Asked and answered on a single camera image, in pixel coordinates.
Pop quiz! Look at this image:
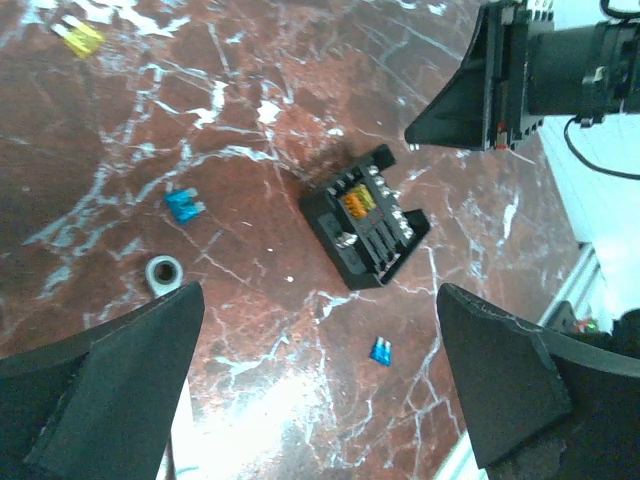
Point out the silver combination wrench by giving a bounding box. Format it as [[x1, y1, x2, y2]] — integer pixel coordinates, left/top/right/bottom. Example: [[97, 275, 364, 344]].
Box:
[[145, 255, 184, 298]]

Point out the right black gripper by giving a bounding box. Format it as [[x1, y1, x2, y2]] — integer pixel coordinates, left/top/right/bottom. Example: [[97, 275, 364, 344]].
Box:
[[404, 1, 639, 151]]

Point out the yellow blade fuse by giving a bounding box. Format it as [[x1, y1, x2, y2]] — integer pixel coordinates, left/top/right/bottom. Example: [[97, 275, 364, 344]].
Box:
[[51, 14, 105, 58]]

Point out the black fuse box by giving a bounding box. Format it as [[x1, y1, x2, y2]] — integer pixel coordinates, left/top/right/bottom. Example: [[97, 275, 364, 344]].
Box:
[[299, 144, 431, 291]]

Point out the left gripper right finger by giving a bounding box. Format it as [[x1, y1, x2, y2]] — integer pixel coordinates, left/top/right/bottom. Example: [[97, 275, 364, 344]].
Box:
[[437, 283, 639, 479]]

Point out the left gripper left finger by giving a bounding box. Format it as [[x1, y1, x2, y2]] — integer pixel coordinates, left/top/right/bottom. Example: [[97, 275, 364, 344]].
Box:
[[1, 282, 205, 479]]

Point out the blue blade fuse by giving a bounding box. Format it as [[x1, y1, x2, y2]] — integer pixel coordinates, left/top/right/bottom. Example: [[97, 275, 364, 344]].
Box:
[[370, 337, 392, 367], [164, 188, 206, 224]]

